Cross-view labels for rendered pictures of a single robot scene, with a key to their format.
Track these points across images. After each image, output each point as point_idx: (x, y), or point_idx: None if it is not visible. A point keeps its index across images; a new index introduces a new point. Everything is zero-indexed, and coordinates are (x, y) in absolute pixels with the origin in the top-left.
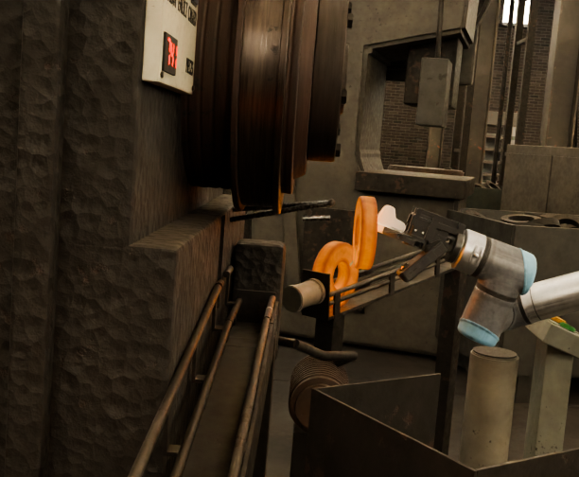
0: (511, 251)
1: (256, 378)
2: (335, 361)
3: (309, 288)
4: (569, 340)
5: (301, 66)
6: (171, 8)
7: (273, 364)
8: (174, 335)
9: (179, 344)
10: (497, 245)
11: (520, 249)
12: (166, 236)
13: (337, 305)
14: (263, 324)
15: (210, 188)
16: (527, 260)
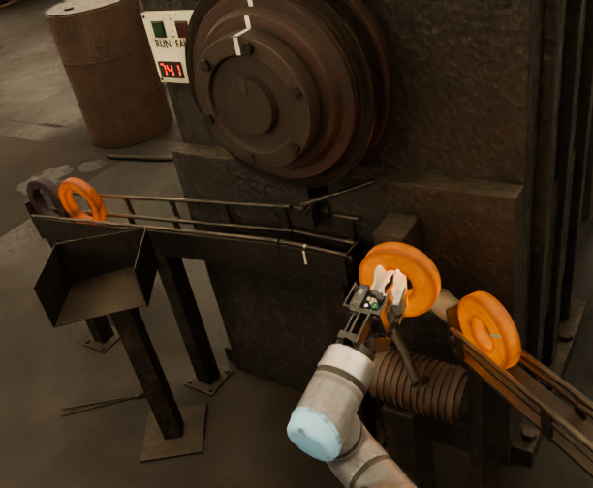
0: (305, 394)
1: (204, 232)
2: (422, 375)
3: (441, 304)
4: None
5: None
6: (166, 48)
7: (327, 289)
8: (184, 184)
9: (197, 193)
10: (314, 377)
11: (306, 407)
12: (205, 149)
13: (457, 348)
14: (268, 237)
15: (415, 162)
16: (293, 414)
